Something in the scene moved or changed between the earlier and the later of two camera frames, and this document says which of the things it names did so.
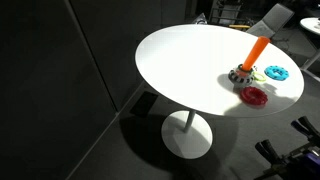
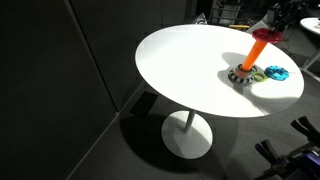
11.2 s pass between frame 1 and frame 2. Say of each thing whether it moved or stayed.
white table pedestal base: stayed
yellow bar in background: stayed
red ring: moved
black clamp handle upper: stayed
